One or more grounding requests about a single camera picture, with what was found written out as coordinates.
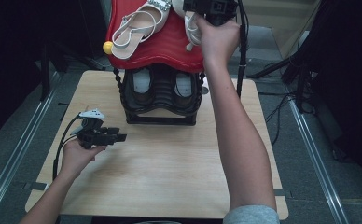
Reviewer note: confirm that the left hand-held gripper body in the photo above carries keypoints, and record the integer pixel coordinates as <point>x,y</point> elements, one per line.
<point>92,135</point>

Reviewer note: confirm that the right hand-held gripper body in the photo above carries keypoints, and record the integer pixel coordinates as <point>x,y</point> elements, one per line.
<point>216,9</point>

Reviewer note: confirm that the black leather shoe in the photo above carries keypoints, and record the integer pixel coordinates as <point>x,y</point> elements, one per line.
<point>183,84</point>
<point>142,82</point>

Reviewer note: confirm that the red and black shoe rack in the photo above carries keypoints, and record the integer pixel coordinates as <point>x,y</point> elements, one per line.
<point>166,46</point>

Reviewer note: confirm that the person's left hand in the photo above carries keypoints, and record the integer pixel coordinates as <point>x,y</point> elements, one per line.
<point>75,158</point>

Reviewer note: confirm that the person's right hand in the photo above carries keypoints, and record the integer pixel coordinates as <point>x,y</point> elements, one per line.
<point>219,43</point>

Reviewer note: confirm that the grey tape strip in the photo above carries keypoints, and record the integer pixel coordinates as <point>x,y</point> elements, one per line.
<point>285,193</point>
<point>36,186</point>

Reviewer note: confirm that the black metal stand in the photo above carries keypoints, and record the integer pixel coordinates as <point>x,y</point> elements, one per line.
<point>44,74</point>

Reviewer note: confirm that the grey round table grommet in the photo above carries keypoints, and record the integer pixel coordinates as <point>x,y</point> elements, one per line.
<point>204,90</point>

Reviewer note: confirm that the black tripod stand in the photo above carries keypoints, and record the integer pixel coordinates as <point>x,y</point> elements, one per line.
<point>300,81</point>

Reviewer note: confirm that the dark curtain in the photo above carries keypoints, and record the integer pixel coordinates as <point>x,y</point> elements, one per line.
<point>350,77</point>

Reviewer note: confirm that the grey sleeve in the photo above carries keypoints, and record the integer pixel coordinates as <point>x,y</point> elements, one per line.
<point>252,216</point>

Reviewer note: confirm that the metal floor rail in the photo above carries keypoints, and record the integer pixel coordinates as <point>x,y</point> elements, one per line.
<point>17,158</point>
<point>317,161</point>

